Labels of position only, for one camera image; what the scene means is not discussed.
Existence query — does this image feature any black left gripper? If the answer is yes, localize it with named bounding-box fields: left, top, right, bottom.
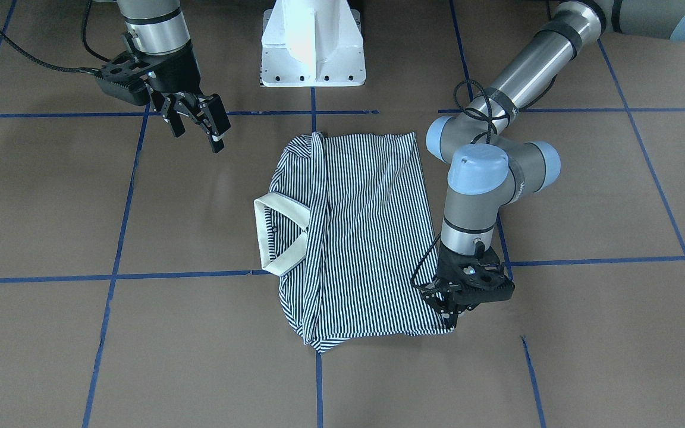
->
left=420, top=247, right=516, bottom=330

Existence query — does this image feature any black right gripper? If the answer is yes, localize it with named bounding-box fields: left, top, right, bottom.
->
left=140, top=46, right=231, bottom=153

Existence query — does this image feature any navy white striped polo shirt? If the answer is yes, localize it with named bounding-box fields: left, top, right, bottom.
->
left=254, top=132, right=450, bottom=353

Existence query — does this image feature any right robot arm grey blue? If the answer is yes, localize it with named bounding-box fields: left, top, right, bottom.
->
left=102, top=1, right=231, bottom=153

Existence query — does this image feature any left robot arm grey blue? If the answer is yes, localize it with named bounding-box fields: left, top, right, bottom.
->
left=418, top=1, right=685, bottom=329

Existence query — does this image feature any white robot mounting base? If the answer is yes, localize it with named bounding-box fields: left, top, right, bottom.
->
left=259, top=1, right=367, bottom=87

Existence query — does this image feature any brown table cover mat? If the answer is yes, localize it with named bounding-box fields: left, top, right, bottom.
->
left=0, top=1, right=685, bottom=427

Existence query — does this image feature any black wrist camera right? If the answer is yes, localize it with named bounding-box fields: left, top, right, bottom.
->
left=95, top=52, right=150, bottom=106

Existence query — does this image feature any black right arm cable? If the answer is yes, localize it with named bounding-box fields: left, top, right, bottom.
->
left=0, top=0, right=105, bottom=77

